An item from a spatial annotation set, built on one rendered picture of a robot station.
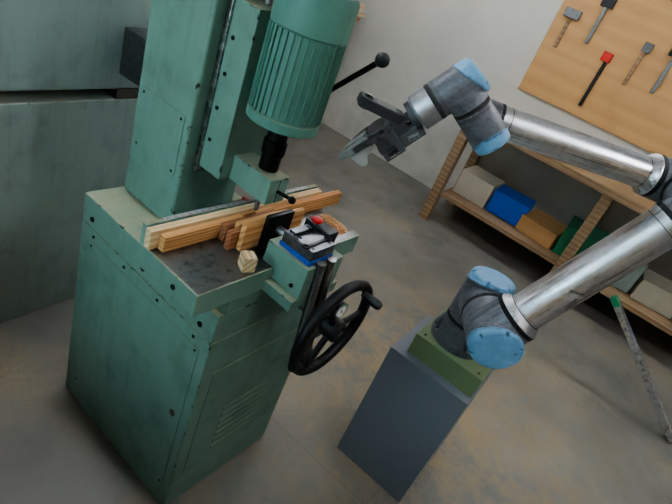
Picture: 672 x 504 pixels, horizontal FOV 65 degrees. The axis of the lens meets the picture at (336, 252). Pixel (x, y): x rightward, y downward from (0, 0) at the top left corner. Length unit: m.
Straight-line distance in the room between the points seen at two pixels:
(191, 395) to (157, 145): 0.66
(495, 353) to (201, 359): 0.79
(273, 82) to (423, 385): 1.08
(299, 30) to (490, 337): 0.92
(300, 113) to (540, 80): 3.29
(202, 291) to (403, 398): 0.93
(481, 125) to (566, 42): 3.08
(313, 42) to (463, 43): 3.46
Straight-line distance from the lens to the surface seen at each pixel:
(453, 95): 1.25
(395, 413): 1.91
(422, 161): 4.74
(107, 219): 1.54
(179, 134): 1.40
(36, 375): 2.17
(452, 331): 1.75
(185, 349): 1.41
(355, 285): 1.24
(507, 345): 1.54
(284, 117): 1.20
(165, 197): 1.50
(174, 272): 1.19
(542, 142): 1.47
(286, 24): 1.17
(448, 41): 4.62
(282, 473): 2.03
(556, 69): 4.33
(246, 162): 1.35
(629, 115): 4.25
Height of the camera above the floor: 1.63
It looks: 30 degrees down
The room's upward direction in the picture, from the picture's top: 22 degrees clockwise
